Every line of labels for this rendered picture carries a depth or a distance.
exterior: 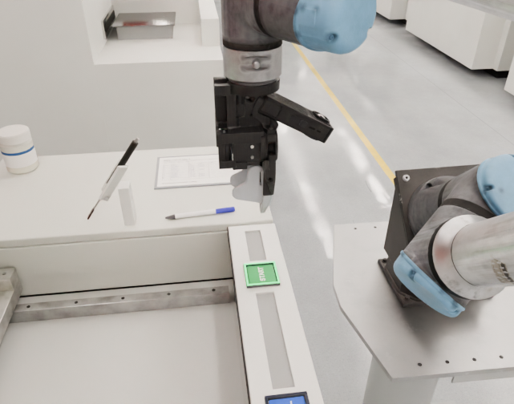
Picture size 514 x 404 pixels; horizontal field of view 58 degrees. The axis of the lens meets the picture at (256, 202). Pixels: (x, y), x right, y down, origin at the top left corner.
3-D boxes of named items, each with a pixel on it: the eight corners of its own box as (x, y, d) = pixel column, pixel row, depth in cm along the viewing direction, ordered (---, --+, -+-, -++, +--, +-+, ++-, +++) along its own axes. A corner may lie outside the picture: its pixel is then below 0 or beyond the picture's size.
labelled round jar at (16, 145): (2, 175, 107) (-11, 138, 102) (12, 161, 113) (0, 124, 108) (34, 173, 108) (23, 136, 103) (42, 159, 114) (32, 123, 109)
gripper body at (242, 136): (216, 149, 70) (212, 70, 63) (273, 146, 71) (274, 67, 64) (219, 175, 64) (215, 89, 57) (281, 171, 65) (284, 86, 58)
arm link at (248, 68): (277, 34, 62) (288, 52, 55) (276, 69, 65) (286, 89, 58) (220, 37, 61) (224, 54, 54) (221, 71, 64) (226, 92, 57)
